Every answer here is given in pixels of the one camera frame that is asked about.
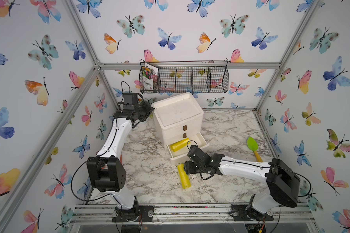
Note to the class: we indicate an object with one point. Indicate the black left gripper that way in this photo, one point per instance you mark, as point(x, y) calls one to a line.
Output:
point(148, 109)

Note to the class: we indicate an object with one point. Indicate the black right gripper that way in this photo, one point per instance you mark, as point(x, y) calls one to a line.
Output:
point(187, 167)

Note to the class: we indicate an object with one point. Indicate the yellow trash bag roll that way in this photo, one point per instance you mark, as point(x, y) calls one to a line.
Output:
point(185, 182)
point(179, 145)

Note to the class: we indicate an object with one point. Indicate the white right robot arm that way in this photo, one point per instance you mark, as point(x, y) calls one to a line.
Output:
point(282, 184)

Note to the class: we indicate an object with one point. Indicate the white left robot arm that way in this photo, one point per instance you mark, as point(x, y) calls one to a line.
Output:
point(106, 172)

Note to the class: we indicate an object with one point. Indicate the white drawer cabinet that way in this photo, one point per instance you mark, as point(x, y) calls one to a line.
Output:
point(179, 107)

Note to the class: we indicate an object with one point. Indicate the flower seed packet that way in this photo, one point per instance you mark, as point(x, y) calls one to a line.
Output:
point(150, 76)

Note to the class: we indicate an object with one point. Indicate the green toy shovel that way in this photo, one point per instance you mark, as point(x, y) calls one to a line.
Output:
point(253, 146)

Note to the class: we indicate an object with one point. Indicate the black wire wall basket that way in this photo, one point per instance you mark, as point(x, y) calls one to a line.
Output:
point(189, 76)

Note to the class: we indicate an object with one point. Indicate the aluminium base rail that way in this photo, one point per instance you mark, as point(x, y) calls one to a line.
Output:
point(188, 213)

